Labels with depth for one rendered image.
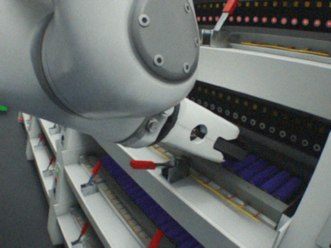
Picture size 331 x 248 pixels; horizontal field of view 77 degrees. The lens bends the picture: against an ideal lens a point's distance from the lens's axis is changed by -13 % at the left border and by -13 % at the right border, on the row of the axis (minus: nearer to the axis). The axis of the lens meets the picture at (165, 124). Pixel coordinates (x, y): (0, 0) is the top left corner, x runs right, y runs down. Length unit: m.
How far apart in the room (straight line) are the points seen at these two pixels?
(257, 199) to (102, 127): 0.20
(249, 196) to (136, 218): 0.29
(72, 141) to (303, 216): 0.64
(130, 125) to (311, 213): 0.17
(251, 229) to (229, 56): 0.20
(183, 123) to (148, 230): 0.32
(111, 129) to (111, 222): 0.38
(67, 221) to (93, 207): 0.27
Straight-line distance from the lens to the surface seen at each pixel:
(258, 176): 0.35
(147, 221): 0.51
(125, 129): 0.19
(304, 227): 0.23
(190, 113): 0.21
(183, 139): 0.22
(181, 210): 0.33
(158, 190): 0.36
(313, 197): 0.23
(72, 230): 0.81
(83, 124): 0.18
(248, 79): 0.27
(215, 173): 0.33
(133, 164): 0.30
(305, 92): 0.24
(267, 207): 0.30
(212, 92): 0.50
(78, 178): 0.70
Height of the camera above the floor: 0.66
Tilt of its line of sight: 11 degrees down
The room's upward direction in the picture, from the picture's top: 17 degrees clockwise
